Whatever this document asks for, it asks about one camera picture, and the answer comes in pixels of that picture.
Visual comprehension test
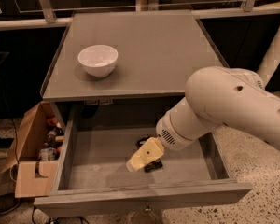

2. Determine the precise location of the open grey wooden drawer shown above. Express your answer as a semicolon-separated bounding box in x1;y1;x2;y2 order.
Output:
35;104;252;217

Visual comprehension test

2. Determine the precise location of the white ceramic bowl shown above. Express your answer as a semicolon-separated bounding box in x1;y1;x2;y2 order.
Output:
77;45;119;77

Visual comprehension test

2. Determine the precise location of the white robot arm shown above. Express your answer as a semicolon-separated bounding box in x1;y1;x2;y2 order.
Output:
126;66;280;172

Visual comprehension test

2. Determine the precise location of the open cardboard box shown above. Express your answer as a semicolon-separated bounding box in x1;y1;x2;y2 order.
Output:
1;103;58;198

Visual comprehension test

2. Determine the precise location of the clear jar in box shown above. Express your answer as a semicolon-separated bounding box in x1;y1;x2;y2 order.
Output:
40;147;57;161

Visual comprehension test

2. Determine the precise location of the metal railing frame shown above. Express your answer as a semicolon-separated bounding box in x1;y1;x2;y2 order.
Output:
0;0;280;32

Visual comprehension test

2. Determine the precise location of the dark bottle in box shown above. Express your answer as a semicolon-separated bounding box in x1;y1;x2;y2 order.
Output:
45;127;63;147

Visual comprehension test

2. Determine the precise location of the grey cabinet with counter top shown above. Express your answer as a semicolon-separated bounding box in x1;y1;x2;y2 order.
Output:
39;10;239;133

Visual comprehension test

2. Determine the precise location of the drawer pull knob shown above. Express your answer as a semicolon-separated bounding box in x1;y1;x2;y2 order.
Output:
144;203;152;213

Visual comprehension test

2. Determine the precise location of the black rxbar chocolate wrapper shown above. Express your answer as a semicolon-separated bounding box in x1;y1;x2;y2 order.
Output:
135;136;163;173

